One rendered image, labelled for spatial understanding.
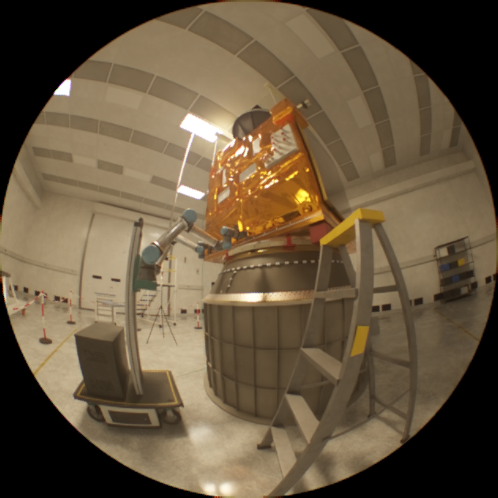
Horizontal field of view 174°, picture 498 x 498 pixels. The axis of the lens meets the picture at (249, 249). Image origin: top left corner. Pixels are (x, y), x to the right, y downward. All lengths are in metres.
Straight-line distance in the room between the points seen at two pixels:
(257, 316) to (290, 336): 0.30
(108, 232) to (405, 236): 12.65
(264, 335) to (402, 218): 6.50
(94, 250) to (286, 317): 8.63
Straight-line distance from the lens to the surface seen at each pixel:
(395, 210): 7.14
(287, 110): 2.35
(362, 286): 0.60
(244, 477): 1.37
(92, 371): 1.52
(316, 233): 1.34
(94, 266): 8.87
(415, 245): 6.86
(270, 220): 1.57
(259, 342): 1.36
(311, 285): 1.36
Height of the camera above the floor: 1.23
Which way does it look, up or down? 16 degrees up
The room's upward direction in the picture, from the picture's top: 2 degrees counter-clockwise
